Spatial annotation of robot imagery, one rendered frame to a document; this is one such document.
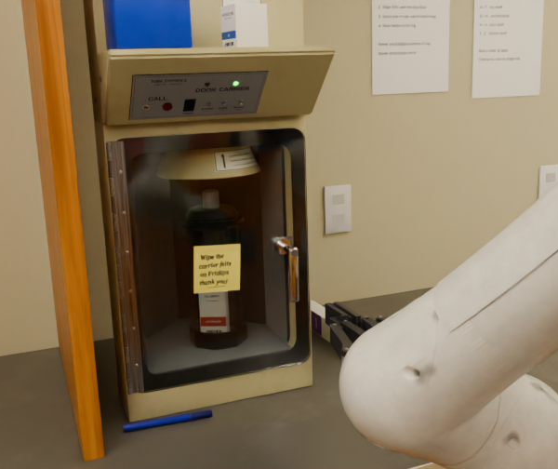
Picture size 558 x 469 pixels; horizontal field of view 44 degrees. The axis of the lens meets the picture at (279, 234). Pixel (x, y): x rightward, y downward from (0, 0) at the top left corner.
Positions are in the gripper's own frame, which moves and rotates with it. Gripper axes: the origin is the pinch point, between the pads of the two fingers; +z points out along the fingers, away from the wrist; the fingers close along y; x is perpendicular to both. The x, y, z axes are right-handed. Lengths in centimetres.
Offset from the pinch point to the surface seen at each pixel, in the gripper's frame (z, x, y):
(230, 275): 21.5, -2.0, 9.3
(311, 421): 11.2, 20.2, 0.1
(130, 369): 21.6, 11.1, 26.0
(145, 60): 11.5, -35.0, 22.5
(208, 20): 22.5, -41.1, 10.7
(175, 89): 15.2, -31.3, 18.0
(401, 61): 66, -36, -48
